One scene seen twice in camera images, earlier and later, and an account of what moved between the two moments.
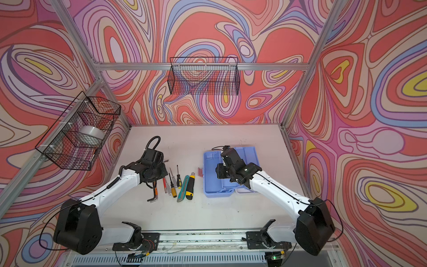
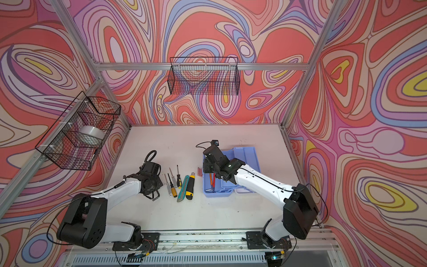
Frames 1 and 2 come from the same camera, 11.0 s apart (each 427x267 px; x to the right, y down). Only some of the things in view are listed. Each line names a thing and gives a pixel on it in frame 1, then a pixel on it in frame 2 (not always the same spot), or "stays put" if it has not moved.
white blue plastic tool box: x=214 y=187 stays put
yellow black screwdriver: x=173 y=192 stays put
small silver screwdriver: x=173 y=179 to x=168 y=187
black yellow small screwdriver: x=179 y=182 stays put
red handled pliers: x=165 y=184 to x=212 y=189
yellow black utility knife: x=189 y=192 stays put
